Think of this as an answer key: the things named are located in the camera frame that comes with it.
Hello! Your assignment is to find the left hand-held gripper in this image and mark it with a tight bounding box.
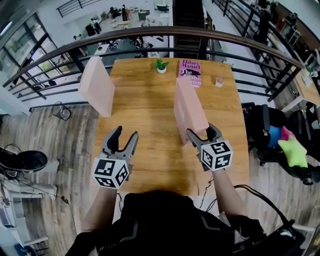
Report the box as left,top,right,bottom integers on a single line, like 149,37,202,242
92,125,140,190

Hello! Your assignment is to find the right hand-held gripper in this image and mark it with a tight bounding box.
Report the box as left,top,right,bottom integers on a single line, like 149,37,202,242
186,122,234,173

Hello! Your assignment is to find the pink cardboard box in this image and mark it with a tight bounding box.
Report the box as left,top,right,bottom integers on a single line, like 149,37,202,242
173,77,210,146

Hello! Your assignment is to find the person's right forearm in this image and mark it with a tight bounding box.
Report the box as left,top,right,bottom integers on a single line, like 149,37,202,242
212,169,248,218

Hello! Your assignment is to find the person's left forearm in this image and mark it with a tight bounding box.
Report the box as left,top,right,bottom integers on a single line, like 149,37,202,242
81,186,118,232

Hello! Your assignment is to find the black office chair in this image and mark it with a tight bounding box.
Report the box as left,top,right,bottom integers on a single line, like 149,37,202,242
243,103,320,186

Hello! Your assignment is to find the blue cushion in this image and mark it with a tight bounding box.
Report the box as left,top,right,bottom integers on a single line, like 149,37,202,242
268,125,283,146

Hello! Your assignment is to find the pink book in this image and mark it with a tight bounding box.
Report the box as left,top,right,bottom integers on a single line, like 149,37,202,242
178,59,203,89

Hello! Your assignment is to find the pink cushion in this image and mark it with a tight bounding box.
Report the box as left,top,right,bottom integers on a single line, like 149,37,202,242
279,126,297,141

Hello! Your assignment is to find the small potted plant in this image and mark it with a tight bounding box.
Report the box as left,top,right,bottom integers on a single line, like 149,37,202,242
153,58,170,74

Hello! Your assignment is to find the green star cushion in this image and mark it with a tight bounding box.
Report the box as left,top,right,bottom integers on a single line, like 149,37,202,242
277,136,308,168

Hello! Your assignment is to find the black helmet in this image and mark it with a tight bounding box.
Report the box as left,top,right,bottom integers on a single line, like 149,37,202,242
17,149,48,174

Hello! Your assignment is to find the person's black clothing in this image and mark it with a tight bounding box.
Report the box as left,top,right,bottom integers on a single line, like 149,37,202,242
66,191,306,256

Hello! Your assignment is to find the wooden side table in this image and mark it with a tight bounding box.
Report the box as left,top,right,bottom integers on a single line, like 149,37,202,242
281,67,320,113

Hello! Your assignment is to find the wire waste basket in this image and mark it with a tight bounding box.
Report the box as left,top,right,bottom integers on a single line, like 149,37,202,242
51,101,72,122

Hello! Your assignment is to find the thick black cable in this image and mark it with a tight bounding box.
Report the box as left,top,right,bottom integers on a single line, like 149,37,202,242
233,184,291,226

